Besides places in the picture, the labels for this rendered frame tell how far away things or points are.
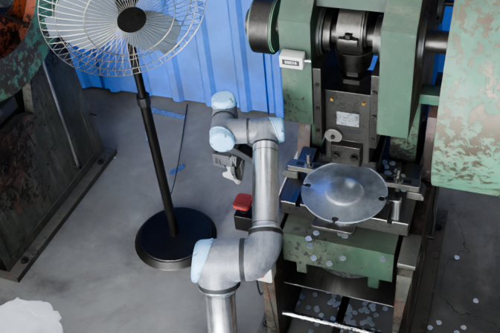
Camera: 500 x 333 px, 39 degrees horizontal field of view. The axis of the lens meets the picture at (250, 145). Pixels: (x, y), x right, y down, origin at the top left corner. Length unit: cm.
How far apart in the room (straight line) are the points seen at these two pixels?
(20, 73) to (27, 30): 17
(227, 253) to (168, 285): 133
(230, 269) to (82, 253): 163
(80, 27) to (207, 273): 100
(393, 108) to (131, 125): 222
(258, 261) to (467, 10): 81
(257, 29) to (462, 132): 71
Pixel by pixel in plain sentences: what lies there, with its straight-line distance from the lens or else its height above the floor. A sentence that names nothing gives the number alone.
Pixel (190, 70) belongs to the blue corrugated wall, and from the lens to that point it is 396.
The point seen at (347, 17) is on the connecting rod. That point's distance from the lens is 203.
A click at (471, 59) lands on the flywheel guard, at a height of 153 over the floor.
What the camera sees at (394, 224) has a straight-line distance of 240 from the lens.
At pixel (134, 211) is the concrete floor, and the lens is 352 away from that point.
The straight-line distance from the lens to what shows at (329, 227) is 227.
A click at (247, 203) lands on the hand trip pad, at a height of 76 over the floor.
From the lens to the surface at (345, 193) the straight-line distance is 236.
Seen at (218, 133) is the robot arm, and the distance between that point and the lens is 201.
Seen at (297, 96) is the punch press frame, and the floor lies 116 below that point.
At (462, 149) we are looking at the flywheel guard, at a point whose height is 129.
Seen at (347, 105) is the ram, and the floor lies 112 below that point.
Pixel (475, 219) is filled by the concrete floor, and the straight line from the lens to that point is 342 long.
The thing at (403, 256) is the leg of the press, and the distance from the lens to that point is 238.
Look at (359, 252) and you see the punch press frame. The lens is 241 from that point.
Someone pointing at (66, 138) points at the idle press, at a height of 31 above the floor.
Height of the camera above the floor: 247
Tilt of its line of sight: 41 degrees down
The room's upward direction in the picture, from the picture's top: 6 degrees counter-clockwise
